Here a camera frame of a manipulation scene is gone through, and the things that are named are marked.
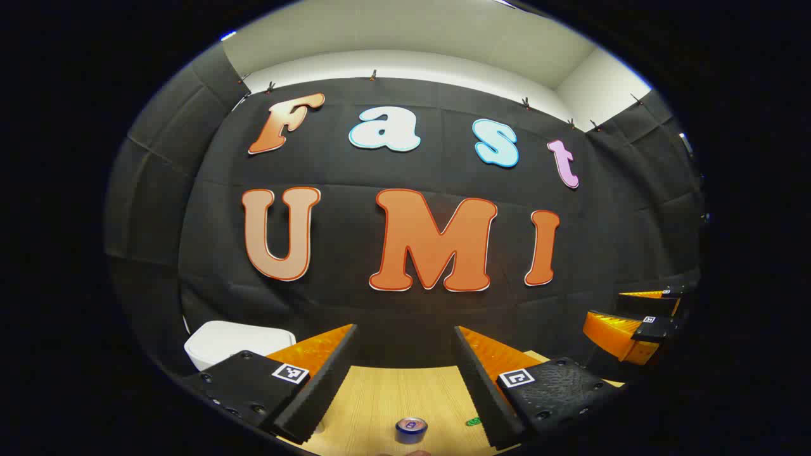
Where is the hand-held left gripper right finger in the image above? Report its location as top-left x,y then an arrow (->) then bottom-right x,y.
452,326 -> 625,452

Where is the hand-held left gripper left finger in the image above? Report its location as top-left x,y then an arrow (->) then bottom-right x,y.
182,323 -> 359,445

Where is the blue pop can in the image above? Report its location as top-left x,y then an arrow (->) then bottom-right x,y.
395,417 -> 428,444

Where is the white desktop garbage bin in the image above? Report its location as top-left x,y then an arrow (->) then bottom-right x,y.
184,320 -> 327,436

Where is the wooden desktop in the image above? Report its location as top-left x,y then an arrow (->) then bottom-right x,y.
298,350 -> 625,456

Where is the dark grey creased side cloth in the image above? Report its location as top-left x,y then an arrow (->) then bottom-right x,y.
105,44 -> 248,381
586,89 -> 705,330

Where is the black backdrop cloth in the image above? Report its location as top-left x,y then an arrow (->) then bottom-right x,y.
177,77 -> 625,369

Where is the row of small cloth clips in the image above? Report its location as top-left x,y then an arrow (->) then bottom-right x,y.
238,68 -> 644,132

